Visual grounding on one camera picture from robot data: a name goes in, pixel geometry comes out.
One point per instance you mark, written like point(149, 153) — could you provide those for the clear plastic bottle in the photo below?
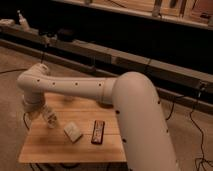
point(49, 116)

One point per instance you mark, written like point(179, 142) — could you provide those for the dark red candy bar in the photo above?
point(98, 131)

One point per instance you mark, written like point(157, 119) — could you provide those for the black round object on ledge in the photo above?
point(66, 35)

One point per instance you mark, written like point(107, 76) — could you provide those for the white plastic cup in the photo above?
point(68, 98)

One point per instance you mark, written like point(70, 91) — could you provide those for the white square sponge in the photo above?
point(73, 132)

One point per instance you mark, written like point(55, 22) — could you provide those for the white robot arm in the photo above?
point(144, 132)

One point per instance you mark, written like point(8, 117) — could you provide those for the green bowl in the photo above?
point(106, 104)

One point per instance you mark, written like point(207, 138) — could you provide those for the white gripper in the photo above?
point(32, 115)

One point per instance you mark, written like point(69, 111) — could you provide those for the wooden table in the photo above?
point(70, 140)

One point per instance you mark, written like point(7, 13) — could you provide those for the white spray bottle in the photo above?
point(23, 21)

